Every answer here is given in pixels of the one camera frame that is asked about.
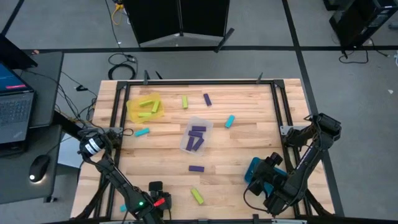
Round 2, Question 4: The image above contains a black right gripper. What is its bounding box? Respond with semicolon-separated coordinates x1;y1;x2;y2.
246;151;284;197

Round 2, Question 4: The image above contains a teal plastic bin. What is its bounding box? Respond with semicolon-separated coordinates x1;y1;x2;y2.
244;157;289;196

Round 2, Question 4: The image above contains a clear plastic bin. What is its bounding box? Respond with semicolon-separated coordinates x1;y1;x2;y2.
179;116;214;156

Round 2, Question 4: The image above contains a yellow translucent plastic bin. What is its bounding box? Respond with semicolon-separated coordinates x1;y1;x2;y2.
126;92;165;124

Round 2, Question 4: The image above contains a white sheet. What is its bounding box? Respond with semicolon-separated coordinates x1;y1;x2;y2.
57;136;83;169

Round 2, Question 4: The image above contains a black computer mouse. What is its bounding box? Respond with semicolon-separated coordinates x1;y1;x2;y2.
29;154;51;184

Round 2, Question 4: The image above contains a dark grey desk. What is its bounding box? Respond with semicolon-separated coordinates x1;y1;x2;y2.
0;51;65;205

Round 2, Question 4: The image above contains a grey laptop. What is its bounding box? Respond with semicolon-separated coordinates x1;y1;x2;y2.
0;62;35;146

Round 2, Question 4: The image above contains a black folding partition screen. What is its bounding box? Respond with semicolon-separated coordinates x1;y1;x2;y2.
123;0;236;53

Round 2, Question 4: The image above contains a black equipment cabinet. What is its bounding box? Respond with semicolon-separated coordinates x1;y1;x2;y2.
323;0;398;49

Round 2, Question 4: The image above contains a black monitor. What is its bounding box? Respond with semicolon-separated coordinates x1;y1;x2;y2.
0;33;39;71

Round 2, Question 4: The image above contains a black aluminium table frame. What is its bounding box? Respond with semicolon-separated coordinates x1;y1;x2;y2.
74;70;336;224

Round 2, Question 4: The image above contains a black cable bundle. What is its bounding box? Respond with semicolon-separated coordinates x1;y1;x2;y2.
54;71;98;128

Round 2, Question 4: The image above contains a coiled black floor cable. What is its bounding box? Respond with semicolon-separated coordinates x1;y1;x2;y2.
107;52;138;81

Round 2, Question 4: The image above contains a yellow cable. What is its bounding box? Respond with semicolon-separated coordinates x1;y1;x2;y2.
111;2;125;26

